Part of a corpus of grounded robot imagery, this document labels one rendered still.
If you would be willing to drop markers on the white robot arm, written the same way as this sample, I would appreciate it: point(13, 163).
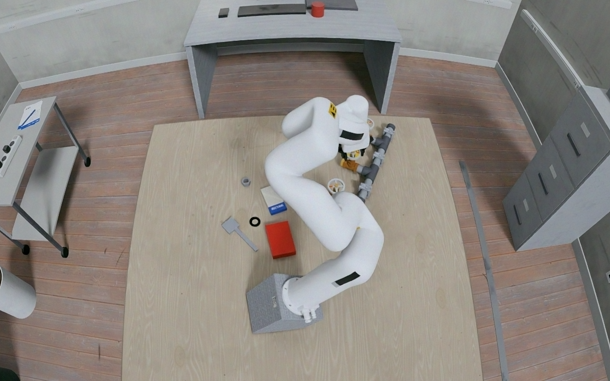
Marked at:
point(341, 221)

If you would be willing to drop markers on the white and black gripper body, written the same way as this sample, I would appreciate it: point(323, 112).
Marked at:
point(363, 144)

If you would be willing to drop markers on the red rectangular block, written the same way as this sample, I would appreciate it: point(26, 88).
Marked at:
point(280, 240)

